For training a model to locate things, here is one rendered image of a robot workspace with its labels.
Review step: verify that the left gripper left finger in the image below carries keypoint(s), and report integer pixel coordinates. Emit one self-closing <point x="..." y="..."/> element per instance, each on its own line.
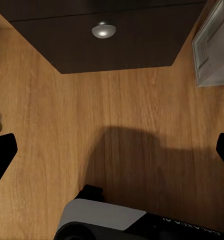
<point x="8" y="149"/>

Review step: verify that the desktop computer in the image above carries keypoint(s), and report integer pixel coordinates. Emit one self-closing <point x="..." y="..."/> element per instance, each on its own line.
<point x="208" y="49"/>

